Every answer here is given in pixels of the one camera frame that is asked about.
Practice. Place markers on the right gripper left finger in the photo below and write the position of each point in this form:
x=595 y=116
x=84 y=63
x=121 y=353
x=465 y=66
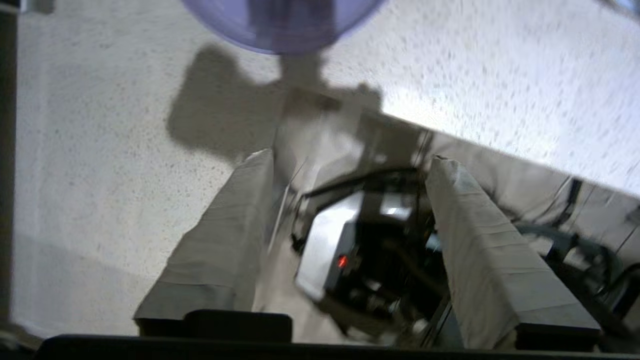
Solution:
x=220 y=250

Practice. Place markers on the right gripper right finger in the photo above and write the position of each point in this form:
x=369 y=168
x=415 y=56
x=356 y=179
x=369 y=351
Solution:
x=490 y=260

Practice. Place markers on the purple plate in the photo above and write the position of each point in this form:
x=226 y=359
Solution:
x=280 y=25

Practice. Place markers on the silver robot base box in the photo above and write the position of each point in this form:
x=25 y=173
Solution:
x=330 y=240

